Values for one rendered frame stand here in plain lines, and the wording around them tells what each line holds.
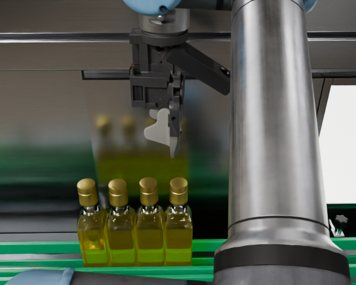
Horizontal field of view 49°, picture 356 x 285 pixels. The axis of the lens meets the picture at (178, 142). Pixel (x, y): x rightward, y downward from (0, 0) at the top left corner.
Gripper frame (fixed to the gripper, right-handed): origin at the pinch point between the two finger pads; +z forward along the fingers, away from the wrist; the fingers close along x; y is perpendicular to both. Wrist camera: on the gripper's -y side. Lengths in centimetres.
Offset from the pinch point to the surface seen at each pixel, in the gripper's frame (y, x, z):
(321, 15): -25.2, -17.2, -18.0
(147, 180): 5.8, -0.1, 9.1
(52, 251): 28.3, -0.6, 31.2
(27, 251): 34.0, -0.1, 31.2
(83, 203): 17.7, 3.2, 12.6
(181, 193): -0.7, 1.6, 10.3
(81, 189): 17.8, 3.2, 9.2
